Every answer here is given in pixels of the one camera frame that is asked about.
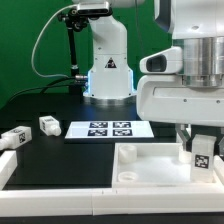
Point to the white left fence wall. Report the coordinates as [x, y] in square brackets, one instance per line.
[8, 163]

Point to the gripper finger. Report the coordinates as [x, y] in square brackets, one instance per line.
[221, 142]
[183, 136]

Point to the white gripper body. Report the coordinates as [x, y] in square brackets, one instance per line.
[163, 98]

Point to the white fence wall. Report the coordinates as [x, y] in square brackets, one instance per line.
[111, 201]
[8, 163]

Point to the grey camera on mount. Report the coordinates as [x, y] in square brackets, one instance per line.
[94, 9]

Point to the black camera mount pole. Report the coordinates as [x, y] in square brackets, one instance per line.
[74, 23]

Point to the white front fence wall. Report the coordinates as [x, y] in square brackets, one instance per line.
[111, 201]

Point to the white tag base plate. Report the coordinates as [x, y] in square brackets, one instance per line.
[109, 130]

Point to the white square tabletop part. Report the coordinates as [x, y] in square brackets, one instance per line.
[144, 165]

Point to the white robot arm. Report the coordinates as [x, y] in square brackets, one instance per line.
[183, 84]

